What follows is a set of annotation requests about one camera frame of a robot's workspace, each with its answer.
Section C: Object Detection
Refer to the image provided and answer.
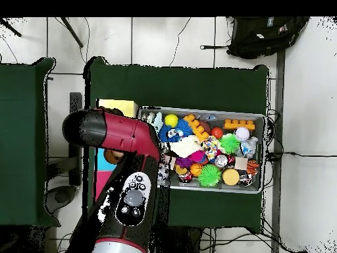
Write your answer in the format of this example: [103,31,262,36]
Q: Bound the wooden box with three holes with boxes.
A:
[93,99,138,201]

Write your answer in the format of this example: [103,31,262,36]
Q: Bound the shallow clear mesh bin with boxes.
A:
[138,105,267,194]

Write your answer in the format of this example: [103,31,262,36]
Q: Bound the blue spiky toy with eyes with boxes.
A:
[157,119,194,143]

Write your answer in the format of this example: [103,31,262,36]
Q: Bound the cream knitted cloth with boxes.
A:
[169,135,203,159]

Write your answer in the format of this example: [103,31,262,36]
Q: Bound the yellow ball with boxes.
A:
[164,113,179,128]

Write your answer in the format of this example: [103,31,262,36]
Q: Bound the mint green knitted cloth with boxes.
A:
[151,111,164,132]

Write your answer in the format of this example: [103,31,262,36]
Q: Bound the long orange toy block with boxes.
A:
[183,113,211,143]

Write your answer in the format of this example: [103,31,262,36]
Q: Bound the orange ball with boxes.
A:
[211,126,224,140]

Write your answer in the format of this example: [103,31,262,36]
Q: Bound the dark green tablecloth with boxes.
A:
[0,57,61,228]
[82,56,270,229]

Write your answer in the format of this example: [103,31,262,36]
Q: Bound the green spiky ball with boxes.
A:
[197,163,222,188]

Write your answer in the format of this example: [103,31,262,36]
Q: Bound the white baseball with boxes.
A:
[234,126,250,142]

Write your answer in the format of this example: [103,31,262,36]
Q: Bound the black upright panel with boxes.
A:
[68,92,83,186]

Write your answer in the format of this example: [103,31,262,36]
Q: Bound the grey stand base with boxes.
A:
[45,185,78,215]

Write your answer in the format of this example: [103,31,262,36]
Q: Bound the black backpack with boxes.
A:
[199,16,311,60]

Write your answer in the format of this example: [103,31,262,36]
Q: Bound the black tripod leg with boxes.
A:
[0,18,22,38]
[61,16,84,49]

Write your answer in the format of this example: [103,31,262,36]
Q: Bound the black power cable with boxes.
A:
[282,152,337,158]

